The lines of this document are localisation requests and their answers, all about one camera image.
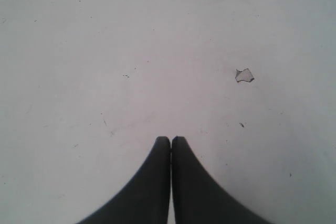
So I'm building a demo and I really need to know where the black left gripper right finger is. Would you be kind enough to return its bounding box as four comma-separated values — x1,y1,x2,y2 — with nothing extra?
171,136,265,223

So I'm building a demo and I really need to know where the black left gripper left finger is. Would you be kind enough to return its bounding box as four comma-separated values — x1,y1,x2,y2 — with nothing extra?
80,136,171,223

